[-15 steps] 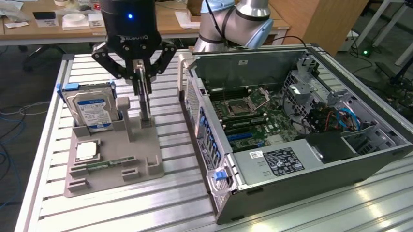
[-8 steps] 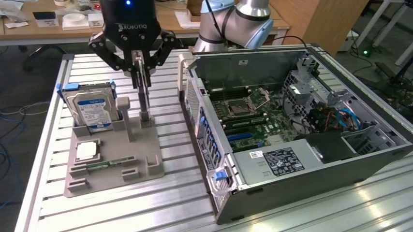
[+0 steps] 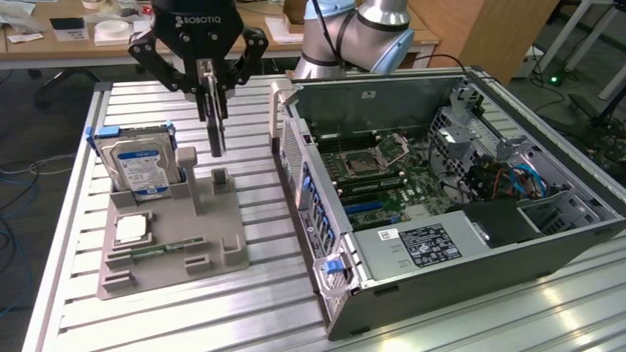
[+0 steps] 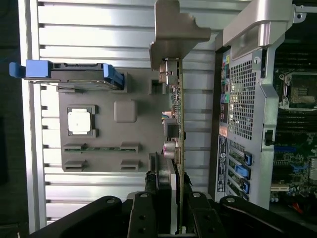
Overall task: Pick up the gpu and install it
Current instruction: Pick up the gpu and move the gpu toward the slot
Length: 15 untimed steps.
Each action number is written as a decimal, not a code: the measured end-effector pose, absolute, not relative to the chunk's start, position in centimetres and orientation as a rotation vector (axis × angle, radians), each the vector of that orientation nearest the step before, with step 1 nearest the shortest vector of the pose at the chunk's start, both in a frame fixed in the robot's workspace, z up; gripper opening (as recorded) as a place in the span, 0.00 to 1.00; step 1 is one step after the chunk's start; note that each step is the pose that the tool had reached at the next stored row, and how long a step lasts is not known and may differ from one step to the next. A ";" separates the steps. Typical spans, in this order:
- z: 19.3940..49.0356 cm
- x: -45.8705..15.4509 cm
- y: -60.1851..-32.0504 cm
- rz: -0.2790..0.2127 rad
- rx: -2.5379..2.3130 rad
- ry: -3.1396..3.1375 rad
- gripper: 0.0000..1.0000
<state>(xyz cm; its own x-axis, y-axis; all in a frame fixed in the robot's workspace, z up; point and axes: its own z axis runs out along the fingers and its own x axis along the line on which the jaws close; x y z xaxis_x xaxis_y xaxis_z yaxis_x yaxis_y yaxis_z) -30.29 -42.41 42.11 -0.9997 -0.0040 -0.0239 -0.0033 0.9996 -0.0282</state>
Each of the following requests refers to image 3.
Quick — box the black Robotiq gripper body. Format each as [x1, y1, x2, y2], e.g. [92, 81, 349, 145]
[149, 0, 244, 76]

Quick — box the low-profile graphics card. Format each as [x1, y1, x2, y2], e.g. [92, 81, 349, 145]
[197, 60, 228, 158]

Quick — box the white paper stack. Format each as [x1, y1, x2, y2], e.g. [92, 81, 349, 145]
[264, 16, 305, 45]

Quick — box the plain white labelled box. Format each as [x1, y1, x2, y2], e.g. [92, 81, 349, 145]
[132, 18, 157, 37]

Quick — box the white box with tape roll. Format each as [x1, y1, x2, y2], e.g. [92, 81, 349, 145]
[93, 20, 137, 47]

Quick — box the brown cardboard box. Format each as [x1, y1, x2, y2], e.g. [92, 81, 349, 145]
[283, 0, 308, 26]

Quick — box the wooden desk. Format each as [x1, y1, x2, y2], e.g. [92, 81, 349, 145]
[0, 0, 440, 70]

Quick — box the white box with black top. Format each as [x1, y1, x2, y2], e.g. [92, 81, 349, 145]
[48, 17, 89, 42]

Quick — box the hard disk in blue caddy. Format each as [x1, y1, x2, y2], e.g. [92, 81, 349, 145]
[85, 120, 177, 202]

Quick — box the CPU socket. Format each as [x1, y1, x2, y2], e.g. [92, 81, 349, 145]
[344, 150, 387, 176]

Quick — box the metal socket cover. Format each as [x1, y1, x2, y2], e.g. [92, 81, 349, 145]
[374, 133, 412, 164]

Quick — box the grey plastic parts rack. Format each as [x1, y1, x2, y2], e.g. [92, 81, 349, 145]
[96, 145, 249, 301]

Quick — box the installed RAM stick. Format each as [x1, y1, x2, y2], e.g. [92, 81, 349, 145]
[336, 177, 408, 195]

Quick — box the silver CPU chip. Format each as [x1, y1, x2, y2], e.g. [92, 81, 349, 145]
[112, 215, 153, 247]

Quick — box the blue expansion slot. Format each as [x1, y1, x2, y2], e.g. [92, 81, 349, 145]
[343, 202, 383, 216]

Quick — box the wooden cabinet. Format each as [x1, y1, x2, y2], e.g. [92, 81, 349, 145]
[414, 0, 562, 84]

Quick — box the metal disk bay cage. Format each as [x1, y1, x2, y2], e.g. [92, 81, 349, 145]
[424, 106, 530, 191]

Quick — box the green RAM stick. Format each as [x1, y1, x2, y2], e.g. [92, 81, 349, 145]
[127, 240, 189, 258]

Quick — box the green motherboard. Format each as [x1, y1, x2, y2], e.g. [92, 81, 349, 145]
[312, 128, 474, 232]

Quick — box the grey power supply unit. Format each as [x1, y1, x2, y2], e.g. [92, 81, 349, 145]
[352, 210, 490, 284]

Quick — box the open grey PC case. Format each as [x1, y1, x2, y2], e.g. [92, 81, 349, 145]
[269, 65, 626, 342]

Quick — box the black cable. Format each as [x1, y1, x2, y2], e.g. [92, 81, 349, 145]
[400, 54, 471, 76]

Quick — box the white table frame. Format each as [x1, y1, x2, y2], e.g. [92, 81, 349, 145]
[535, 0, 626, 100]

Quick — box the blue wire bundle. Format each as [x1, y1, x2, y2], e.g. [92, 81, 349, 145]
[507, 164, 548, 199]

